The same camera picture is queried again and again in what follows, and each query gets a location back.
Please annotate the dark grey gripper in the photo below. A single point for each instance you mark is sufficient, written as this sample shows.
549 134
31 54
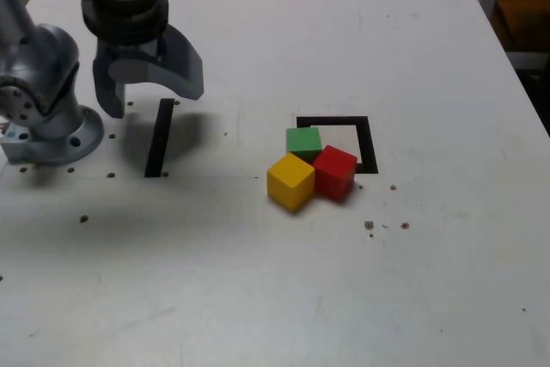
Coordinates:
133 50

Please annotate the green cube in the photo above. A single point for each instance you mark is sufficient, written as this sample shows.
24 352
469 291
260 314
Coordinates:
304 141

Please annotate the yellow cube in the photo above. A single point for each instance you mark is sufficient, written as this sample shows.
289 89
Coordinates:
290 182

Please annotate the red cube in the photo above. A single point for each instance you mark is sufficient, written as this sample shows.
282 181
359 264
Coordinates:
335 171

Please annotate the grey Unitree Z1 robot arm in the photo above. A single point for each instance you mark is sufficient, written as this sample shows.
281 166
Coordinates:
51 53

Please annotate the black tape square outline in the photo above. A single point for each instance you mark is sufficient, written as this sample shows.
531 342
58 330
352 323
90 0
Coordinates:
369 143

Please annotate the black tape strip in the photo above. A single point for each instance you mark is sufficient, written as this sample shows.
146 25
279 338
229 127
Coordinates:
159 139

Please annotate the white and blue base box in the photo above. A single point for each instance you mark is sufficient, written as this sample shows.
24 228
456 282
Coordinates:
13 146

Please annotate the brown cardboard box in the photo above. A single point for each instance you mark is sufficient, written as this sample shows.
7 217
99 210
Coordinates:
524 10

